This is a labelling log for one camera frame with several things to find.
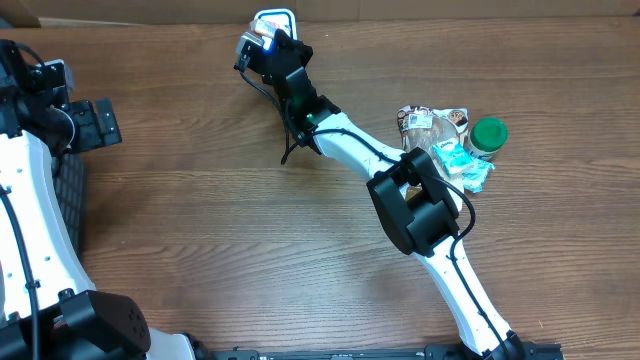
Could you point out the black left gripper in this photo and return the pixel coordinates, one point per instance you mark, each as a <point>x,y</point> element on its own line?
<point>93,135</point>

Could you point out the brown white snack pouch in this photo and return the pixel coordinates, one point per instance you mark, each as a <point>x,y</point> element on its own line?
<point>423,127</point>

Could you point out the teal tissue pack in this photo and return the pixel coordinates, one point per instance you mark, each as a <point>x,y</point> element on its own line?
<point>452,157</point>

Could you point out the green lid jar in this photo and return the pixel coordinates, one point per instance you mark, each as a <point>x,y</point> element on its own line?
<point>486,138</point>

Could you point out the orange tissue pack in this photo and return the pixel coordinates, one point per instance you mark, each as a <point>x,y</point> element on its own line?
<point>264,28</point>

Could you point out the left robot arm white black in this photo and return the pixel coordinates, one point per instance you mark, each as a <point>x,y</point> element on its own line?
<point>50,308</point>

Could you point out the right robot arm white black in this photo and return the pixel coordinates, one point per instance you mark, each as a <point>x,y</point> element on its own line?
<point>417,208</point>

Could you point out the white barcode scanner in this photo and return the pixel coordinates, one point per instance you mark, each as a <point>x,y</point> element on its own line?
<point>280,16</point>

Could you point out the dark grey plastic basket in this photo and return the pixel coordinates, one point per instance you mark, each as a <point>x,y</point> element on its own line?
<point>70,179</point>

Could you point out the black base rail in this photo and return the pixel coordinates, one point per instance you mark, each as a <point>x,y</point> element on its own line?
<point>430,352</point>

